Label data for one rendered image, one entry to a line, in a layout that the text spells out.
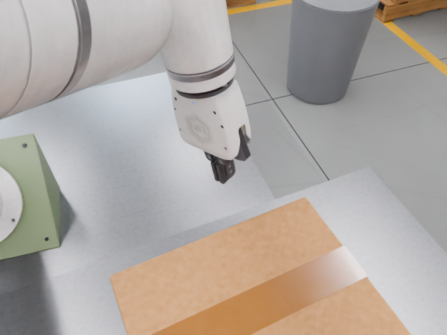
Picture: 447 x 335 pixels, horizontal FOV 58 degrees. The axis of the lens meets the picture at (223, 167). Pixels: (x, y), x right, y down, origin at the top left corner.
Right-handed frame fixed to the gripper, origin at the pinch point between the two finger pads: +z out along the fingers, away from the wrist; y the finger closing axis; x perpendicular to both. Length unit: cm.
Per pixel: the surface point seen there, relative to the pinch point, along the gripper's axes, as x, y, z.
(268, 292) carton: -11.0, 15.3, 5.0
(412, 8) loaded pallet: 291, -70, 106
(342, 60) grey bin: 157, -59, 78
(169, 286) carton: -18.2, 5.4, 3.0
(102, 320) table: -24.1, -16.4, 28.3
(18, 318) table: -34, -29, 26
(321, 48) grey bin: 149, -68, 68
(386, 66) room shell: 217, -57, 113
